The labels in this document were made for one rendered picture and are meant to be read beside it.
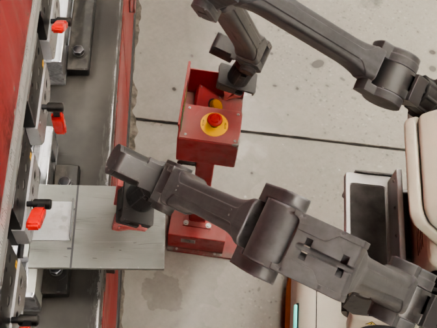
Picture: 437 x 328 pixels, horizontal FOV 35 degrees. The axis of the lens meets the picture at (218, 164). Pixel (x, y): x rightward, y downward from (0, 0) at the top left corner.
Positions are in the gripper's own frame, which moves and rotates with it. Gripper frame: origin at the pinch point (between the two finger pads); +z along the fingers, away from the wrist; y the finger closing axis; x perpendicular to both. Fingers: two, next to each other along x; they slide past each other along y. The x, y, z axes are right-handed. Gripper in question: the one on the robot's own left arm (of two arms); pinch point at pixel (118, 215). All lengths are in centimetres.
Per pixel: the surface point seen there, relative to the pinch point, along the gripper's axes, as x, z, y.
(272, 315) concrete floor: 91, 67, -13
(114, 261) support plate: 1.3, 2.6, 8.6
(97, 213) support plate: -2.5, 4.4, -1.6
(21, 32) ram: -30.7, -25.0, -14.5
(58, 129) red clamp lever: -15.2, -3.1, -13.3
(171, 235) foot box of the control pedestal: 54, 74, -37
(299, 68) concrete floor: 104, 58, -118
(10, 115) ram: -29.7, -23.6, 0.4
